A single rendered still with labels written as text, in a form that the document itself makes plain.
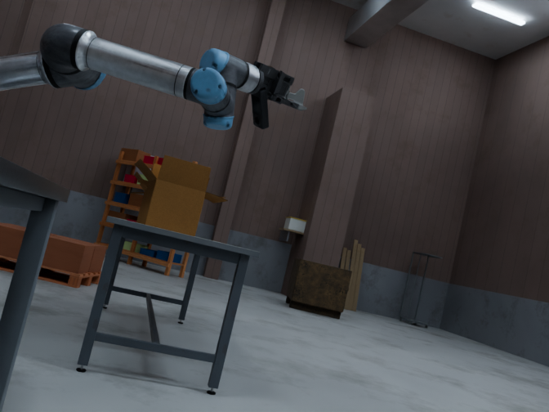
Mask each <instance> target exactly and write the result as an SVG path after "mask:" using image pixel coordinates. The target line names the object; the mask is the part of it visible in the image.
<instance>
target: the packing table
mask: <svg viewBox="0 0 549 412"><path fill-rule="evenodd" d="M106 221H107V222H111V223H114V228H113V230H112V234H111V237H110V241H109V246H108V249H107V253H106V256H105V261H104V265H103V268H102V272H101V274H100V280H99V284H98V287H97V290H96V296H95V299H94V302H93V305H92V309H91V314H90V317H89V321H88V324H87V329H86V333H85V336H84V339H83V344H82V348H81V351H80V355H79V358H78V365H81V368H77V369H76V370H77V371H78V372H83V373H84V372H86V369H84V368H83V366H84V365H85V366H87V365H88V362H89V359H90V355H91V352H92V347H93V343H94V341H97V342H103V343H110V344H115V345H119V346H125V347H132V348H137V349H141V350H146V351H151V352H158V353H163V354H168V355H173V356H180V357H185V358H190V359H194V360H199V361H206V362H212V369H211V373H210V376H209V380H208V387H211V390H208V391H207V393H208V394H210V395H216V393H215V392H214V391H213V388H216V389H218V386H219V382H220V379H221V373H222V370H223V366H224V362H225V356H226V353H227V349H228V346H229V342H230V335H231V332H232V329H233V325H234V319H235V315H236V311H237V308H238V305H239V299H240V295H241V291H242V287H243V282H244V278H245V275H246V270H247V267H248V261H249V258H250V256H253V257H257V258H258V257H259V255H260V252H257V251H253V250H250V249H244V248H240V247H237V246H233V245H229V244H223V243H220V242H216V241H213V240H206V239H203V238H199V237H196V236H192V235H185V234H181V233H178V232H175V231H168V230H164V229H161V228H158V227H154V226H147V225H144V224H140V223H137V222H131V221H128V220H124V219H121V218H116V217H110V216H107V219H106ZM125 239H130V240H136V241H140V242H143V243H147V244H153V245H158V246H161V247H164V248H169V249H175V250H179V251H182V252H186V253H192V254H194V259H193V262H192V266H191V269H190V275H189V279H188V282H187V285H186V289H185V295H184V298H183V300H179V299H175V298H168V297H164V296H159V295H155V294H152V293H144V292H140V291H136V290H132V289H125V288H121V287H117V286H113V285H114V280H115V276H116V273H117V269H118V264H119V261H120V258H121V254H122V251H123V246H124V242H125ZM200 256H204V257H207V258H214V259H217V260H221V261H225V262H231V263H235V264H237V266H236V269H235V273H234V278H233V282H232V285H231V289H230V296H229V299H228V302H227V306H226V309H225V315H224V319H223V323H222V326H221V332H220V336H219V339H218V343H217V346H216V353H215V354H211V353H206V352H199V351H194V350H190V349H185V348H181V347H173V346H168V345H164V344H160V341H159V337H158V330H157V325H156V321H155V317H154V309H153V305H152V301H151V299H154V300H159V301H163V302H170V303H174V304H178V305H181V311H180V315H179V318H178V319H179V320H181V321H182V320H185V314H186V311H187V307H188V304H189V300H190V295H191V291H192V288H193V284H194V278H195V275H196V271H197V268H198V264H199V259H200ZM112 291H115V292H120V293H127V294H131V295H135V296H139V297H143V298H146V304H147V310H148V317H149V323H150V335H151V342H147V341H142V340H138V339H134V338H125V337H121V336H117V335H112V334H104V333H100V332H97V328H98V324H99V321H100V316H101V312H102V309H103V308H104V309H107V307H106V306H105V305H108V304H109V299H110V295H111V292H112ZM181 321H178V323H179V324H183V322H181Z"/></svg>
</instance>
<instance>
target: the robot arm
mask: <svg viewBox="0 0 549 412"><path fill-rule="evenodd" d="M107 74H108V75H111V76H114V77H116V78H120V79H124V80H127V81H129V82H132V83H136V84H139V85H142V86H145V87H149V88H152V89H154V90H157V91H160V92H165V93H167V94H170V95H173V96H177V97H180V98H183V99H186V100H188V101H193V102H196V103H199V104H200V105H201V106H202V107H203V108H204V114H203V124H204V125H205V126H206V127H207V128H211V129H216V130H228V129H230V128H231V127H232V124H233V119H234V105H235V97H236V90H240V91H241V92H246V93H249V94H251V96H252V116H253V124H254V125H255V126H257V127H259V128H261V129H266V128H268V127H269V117H268V104H267V100H268V99H269V100H271V101H274V102H276V103H279V104H281V103H283V104H285V105H288V106H290V107H292V108H294V109H297V110H300V111H303V110H307V108H306V107H305V106H303V101H304V96H305V90H304V89H302V88H301V89H299V90H298V91H297V92H296V93H291V92H289V89H290V86H292V83H293V81H294V78H293V77H291V76H289V75H287V74H285V73H284V72H283V71H281V70H280V71H278V70H276V69H275V68H273V67H272V66H269V65H264V64H262V63H260V62H257V61H255V62H254V65H252V64H249V63H247V62H246V61H244V60H240V59H239V58H237V57H235V56H232V55H230V54H229V53H228V52H226V51H221V50H219V49H216V48H211V49H209V50H207V51H206V52H205V53H204V54H203V56H202V58H201V60H200V63H199V69H196V68H193V67H190V66H188V65H183V64H180V63H177V62H175V61H172V60H167V59H164V58H162V57H159V56H154V55H151V54H149V53H146V52H143V51H138V50H136V49H133V48H130V47H126V46H123V45H120V44H117V43H113V42H110V41H107V40H104V39H102V38H98V37H97V36H96V34H95V33H94V32H93V31H91V30H88V29H84V28H80V27H78V26H75V25H70V24H57V25H53V26H51V27H49V28H48V29H47V30H46V31H45V32H44V34H43V35H42V37H41V40H40V51H32V52H26V53H20V54H15V55H9V56H0V91H4V90H10V89H16V88H21V87H32V86H37V85H43V84H50V85H51V86H52V87H54V88H62V87H72V86H74V87H76V88H77V89H81V90H91V89H93V88H95V87H98V86H99V85H100V84H101V82H102V81H103V80H104V78H105V76H106V75H107ZM289 99H290V100H293V101H290V100H289Z"/></svg>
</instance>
